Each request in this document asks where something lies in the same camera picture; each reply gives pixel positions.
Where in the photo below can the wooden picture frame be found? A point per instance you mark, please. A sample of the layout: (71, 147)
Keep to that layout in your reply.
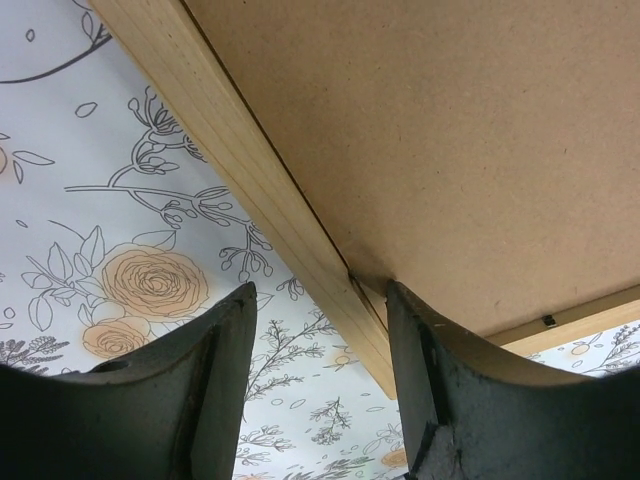
(483, 153)

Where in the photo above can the floral patterned table mat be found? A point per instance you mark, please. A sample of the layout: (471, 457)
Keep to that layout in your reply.
(116, 230)

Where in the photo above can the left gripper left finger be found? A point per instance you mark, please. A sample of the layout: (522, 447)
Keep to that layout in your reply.
(171, 409)

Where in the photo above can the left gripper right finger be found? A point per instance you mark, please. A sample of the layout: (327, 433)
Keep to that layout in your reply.
(472, 410)

